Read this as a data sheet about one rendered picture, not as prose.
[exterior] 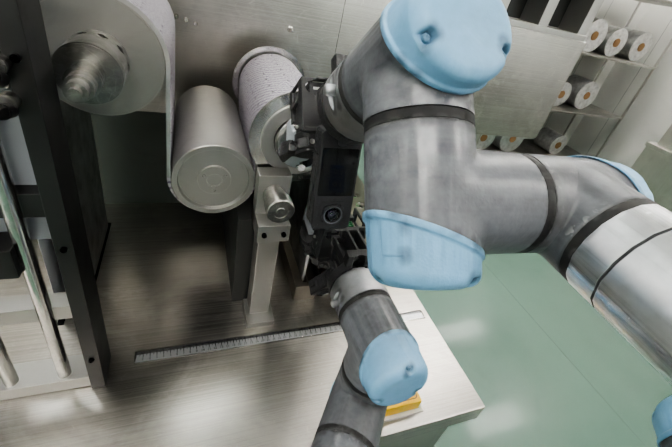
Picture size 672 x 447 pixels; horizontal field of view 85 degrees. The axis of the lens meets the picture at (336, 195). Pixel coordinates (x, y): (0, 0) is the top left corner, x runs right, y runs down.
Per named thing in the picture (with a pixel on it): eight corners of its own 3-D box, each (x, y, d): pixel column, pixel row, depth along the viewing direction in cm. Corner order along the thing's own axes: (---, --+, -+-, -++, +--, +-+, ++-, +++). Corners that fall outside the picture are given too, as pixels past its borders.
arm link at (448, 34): (414, 84, 19) (409, -69, 20) (335, 137, 29) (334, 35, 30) (527, 103, 22) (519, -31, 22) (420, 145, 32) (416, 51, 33)
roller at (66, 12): (37, 111, 43) (6, -24, 36) (83, 54, 63) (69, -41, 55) (167, 119, 49) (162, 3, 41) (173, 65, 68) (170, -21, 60)
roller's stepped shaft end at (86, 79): (56, 110, 33) (48, 75, 32) (72, 88, 38) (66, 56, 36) (97, 113, 34) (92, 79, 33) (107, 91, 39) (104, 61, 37)
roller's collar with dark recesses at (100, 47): (56, 102, 38) (43, 37, 35) (70, 83, 43) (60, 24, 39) (126, 107, 41) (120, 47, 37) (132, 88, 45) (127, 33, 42)
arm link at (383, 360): (360, 419, 41) (380, 376, 36) (330, 335, 49) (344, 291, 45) (419, 404, 44) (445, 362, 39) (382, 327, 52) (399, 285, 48)
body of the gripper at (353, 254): (356, 205, 60) (387, 255, 50) (344, 244, 64) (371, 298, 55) (311, 205, 57) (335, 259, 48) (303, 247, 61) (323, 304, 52)
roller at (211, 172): (171, 214, 56) (169, 143, 49) (176, 139, 75) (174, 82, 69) (251, 212, 60) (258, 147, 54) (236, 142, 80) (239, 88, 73)
